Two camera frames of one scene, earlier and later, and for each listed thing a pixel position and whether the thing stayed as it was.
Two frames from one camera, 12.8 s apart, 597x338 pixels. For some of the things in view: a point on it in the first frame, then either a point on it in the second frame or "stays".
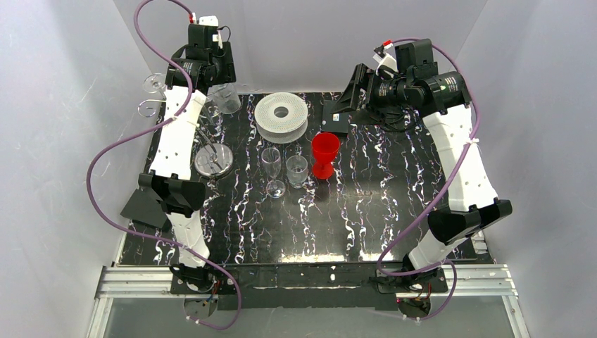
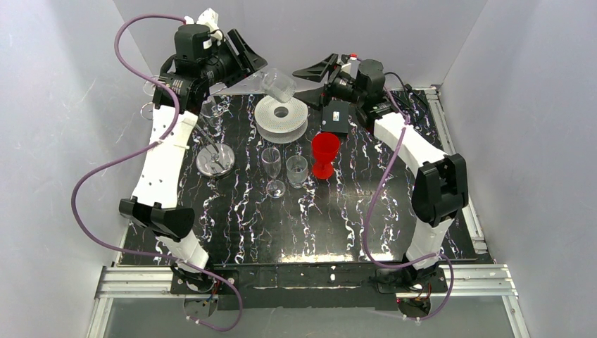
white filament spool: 281,117 stays
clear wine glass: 296,170 stays
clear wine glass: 225,98 → 279,86
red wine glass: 324,146 stays
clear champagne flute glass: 271,158 stays
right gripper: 355,88 → 334,76
